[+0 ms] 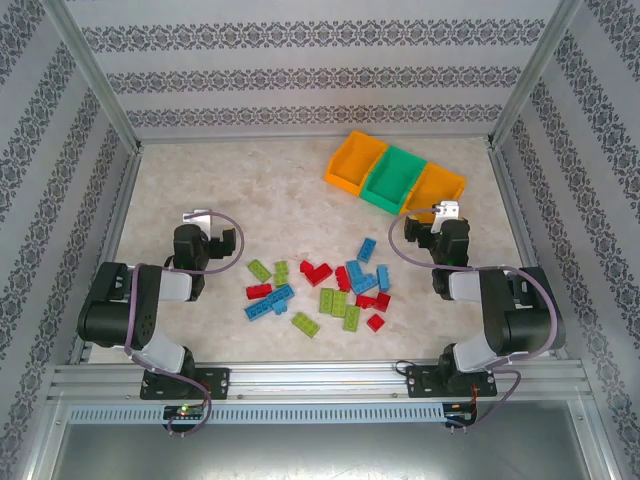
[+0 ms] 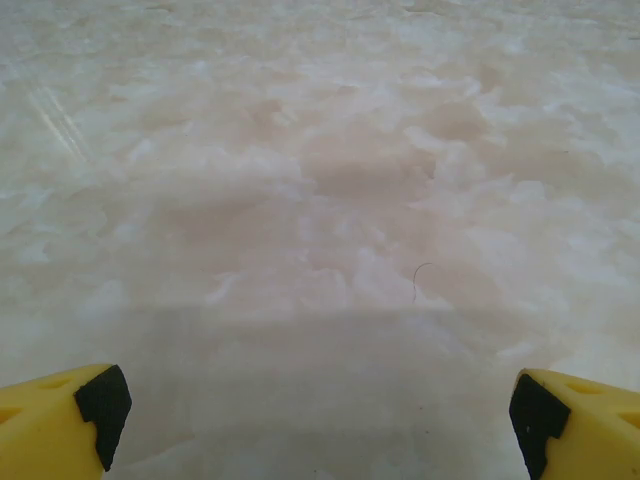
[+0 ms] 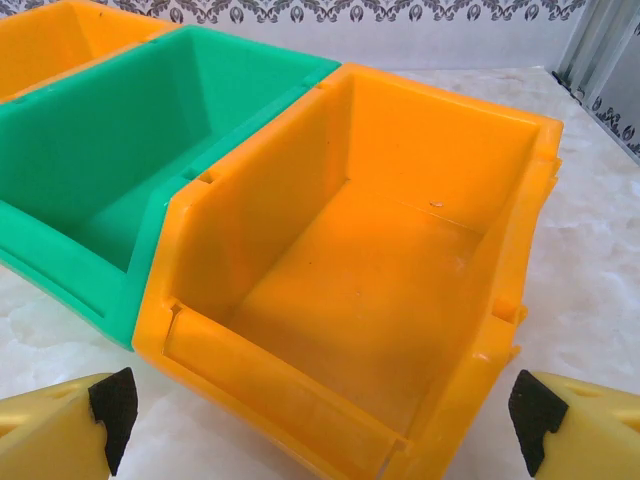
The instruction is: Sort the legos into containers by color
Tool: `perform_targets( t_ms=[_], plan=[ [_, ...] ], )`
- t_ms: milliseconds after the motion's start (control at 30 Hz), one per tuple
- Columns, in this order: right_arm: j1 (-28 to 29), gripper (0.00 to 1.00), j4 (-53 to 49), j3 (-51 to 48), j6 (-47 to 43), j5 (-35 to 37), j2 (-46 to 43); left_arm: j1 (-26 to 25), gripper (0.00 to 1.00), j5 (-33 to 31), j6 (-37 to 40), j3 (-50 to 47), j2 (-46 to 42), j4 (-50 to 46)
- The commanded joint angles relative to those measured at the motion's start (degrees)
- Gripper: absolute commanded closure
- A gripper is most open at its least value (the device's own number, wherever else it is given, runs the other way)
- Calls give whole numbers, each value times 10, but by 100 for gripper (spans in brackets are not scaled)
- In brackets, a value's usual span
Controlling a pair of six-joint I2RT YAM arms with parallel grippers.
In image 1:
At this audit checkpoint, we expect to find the orange plastic bin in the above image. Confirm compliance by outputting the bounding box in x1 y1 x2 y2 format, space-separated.
323 130 390 196
399 163 467 217

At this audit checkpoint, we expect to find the green plastic bin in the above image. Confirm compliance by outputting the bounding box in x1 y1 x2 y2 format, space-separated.
360 145 428 215

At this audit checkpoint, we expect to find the long red lego brick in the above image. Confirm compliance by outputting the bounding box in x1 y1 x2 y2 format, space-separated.
307 263 334 288

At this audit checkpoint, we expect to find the grey metal panel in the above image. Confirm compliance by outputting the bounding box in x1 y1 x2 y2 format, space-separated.
47 423 596 480

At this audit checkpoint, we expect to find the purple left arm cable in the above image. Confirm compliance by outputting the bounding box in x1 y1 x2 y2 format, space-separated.
123 211 246 437

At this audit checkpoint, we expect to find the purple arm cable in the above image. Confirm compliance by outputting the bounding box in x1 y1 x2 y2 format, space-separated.
123 211 246 437
388 207 566 431

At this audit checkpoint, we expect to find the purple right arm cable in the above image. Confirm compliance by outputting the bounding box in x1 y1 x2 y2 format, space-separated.
388 207 566 431

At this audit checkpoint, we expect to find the aluminium side rail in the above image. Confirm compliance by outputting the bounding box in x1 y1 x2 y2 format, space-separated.
69 142 146 364
484 139 571 361

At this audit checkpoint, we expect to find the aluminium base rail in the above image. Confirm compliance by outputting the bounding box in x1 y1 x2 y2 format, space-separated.
47 362 591 401

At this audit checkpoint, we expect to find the grey slotted cable duct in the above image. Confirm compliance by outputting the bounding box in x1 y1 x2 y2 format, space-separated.
67 402 446 425

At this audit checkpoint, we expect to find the aluminium frame post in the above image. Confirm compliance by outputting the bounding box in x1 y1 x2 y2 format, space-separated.
487 0 585 149
42 0 144 151

